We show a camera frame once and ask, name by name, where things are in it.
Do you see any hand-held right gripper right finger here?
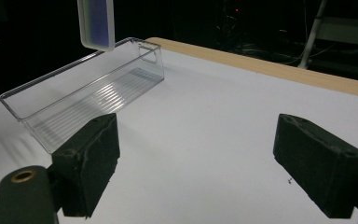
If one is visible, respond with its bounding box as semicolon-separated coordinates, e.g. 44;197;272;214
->
272;113;358;219

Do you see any translucent phone case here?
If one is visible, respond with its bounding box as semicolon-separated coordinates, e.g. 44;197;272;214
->
76;0;116;52

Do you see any white-framed desk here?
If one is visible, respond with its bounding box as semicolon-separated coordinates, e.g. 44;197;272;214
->
297;0;358;69

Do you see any clear plastic storage bin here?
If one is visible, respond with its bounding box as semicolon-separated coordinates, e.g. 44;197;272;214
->
0;36;166;154

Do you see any white table cover board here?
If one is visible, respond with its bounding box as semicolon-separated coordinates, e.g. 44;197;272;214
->
0;48;358;224

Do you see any tangle of floor cables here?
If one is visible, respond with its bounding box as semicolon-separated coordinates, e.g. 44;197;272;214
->
211;6;337;63

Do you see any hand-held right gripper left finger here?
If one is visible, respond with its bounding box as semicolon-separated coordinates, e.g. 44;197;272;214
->
50;112;121;218

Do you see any wooden table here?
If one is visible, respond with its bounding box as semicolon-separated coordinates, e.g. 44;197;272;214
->
145;36;358;101

